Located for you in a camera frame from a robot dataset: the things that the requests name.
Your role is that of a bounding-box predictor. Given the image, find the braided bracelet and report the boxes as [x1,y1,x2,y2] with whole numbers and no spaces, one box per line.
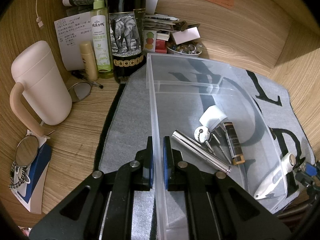
[9,161,32,189]

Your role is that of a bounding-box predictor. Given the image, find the white handheld massager device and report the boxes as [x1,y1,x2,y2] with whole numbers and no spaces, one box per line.
[254,153,297,200]

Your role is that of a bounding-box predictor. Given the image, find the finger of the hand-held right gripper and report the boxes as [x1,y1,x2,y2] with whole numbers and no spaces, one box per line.
[295,156,320,188]

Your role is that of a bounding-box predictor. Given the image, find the pile of packets and cards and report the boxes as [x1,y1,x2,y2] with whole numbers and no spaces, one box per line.
[142,14,185,54]

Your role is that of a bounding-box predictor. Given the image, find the silver keys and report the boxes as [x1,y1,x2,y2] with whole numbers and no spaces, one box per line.
[194,126,232,164]

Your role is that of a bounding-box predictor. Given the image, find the black pen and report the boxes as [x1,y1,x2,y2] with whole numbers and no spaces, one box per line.
[71,70,104,89]

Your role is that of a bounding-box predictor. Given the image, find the white cable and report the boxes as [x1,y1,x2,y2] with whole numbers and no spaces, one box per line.
[32,0,44,27]

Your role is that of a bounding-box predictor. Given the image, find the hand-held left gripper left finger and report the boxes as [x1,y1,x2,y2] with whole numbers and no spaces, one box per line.
[30,136,154,240]

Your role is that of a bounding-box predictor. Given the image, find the silver metal flashlight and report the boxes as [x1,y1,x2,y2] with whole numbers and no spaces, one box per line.
[172,129,232,174]

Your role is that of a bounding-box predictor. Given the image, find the white card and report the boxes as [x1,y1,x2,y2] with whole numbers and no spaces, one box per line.
[172,27,200,44]

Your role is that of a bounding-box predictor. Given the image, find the pink mug with handle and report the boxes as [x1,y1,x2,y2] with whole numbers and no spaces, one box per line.
[9,41,73,137]

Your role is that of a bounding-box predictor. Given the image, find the round mirror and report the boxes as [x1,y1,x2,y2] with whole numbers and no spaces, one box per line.
[15,135,39,167]

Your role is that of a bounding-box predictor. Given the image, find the white paper sheet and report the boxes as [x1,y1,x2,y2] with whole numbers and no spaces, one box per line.
[145,0,159,14]

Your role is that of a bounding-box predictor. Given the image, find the handwritten paper note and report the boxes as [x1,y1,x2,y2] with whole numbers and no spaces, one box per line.
[54,11,94,71]

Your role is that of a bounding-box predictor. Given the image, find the bowl of small stones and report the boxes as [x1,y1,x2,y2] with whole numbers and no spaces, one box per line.
[166,42,203,58]

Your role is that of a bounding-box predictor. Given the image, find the small brown tube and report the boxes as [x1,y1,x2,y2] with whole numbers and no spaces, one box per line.
[223,122,244,165]

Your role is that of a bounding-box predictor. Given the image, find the green spray bottle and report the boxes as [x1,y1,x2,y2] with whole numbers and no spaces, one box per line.
[90,0,114,79]

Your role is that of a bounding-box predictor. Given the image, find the dark wine bottle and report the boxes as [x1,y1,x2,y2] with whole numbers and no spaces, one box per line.
[107,0,147,84]

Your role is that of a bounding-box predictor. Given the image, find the yellow tube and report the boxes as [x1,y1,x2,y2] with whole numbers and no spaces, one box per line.
[79,41,98,80]

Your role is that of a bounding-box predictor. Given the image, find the clear plastic storage box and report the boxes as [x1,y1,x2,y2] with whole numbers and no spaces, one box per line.
[146,53,288,238]

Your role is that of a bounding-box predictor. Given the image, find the blue and white box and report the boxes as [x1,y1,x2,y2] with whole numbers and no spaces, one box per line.
[11,144,52,214]

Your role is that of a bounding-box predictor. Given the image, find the white charger adapter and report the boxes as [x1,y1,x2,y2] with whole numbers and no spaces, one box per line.
[199,105,228,133]

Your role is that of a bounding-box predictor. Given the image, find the grey mat with black letters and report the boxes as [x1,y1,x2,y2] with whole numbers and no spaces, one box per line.
[99,67,314,240]

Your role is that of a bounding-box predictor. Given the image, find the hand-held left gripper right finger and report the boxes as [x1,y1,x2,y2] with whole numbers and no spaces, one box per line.
[162,135,292,240]

